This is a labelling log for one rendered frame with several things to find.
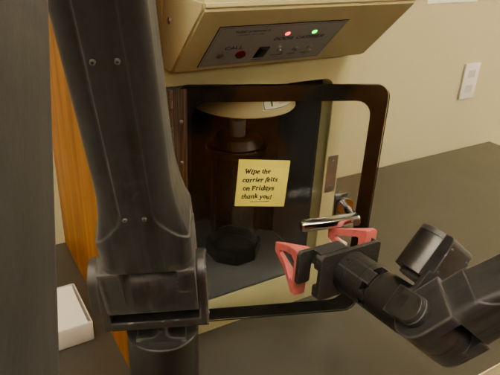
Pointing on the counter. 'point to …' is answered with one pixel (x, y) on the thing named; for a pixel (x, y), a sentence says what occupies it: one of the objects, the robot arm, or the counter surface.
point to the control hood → (173, 40)
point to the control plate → (262, 34)
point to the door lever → (345, 206)
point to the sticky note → (261, 182)
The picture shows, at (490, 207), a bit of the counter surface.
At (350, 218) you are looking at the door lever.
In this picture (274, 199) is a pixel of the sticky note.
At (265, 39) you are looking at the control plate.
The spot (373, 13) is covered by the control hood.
